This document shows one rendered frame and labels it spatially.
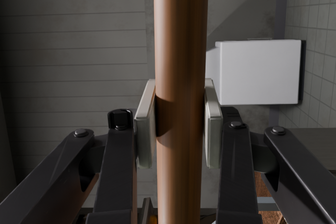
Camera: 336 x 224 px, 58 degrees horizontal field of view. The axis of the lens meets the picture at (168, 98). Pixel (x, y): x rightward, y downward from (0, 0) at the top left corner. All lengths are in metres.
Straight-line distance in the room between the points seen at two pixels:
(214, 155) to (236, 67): 2.84
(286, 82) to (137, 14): 1.80
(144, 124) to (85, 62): 3.71
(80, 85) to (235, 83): 1.93
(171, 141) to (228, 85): 2.83
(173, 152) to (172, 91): 0.04
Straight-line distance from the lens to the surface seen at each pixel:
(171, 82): 0.17
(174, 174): 0.19
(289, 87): 3.15
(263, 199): 1.37
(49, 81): 4.06
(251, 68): 3.02
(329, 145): 2.02
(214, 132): 0.15
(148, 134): 0.16
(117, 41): 3.72
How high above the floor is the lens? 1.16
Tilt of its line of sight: 3 degrees up
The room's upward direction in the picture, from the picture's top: 91 degrees counter-clockwise
